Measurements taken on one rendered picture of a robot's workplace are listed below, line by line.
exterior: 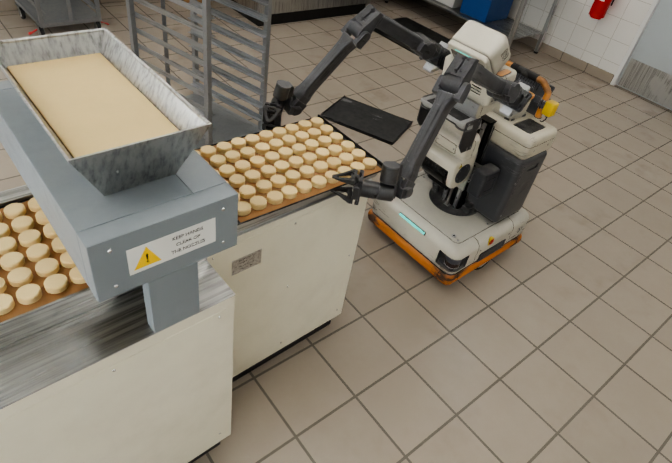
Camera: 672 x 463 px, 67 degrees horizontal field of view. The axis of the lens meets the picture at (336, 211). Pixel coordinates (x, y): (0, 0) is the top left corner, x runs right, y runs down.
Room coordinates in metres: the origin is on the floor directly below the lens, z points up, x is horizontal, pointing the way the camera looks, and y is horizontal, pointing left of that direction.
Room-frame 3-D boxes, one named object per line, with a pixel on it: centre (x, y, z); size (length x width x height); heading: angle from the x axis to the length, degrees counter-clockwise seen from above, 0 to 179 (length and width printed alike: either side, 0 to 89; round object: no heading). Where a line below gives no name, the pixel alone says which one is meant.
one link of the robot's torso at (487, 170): (2.12, -0.55, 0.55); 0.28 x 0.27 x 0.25; 46
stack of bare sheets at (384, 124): (3.50, -0.11, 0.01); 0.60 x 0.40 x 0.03; 69
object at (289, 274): (1.38, 0.25, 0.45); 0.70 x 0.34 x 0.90; 137
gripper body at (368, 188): (1.35, -0.09, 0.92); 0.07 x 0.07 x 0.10; 1
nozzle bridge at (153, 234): (1.01, 0.60, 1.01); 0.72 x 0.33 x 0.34; 47
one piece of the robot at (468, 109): (2.08, -0.42, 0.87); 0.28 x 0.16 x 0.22; 46
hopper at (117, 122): (1.01, 0.60, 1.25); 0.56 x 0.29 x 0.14; 47
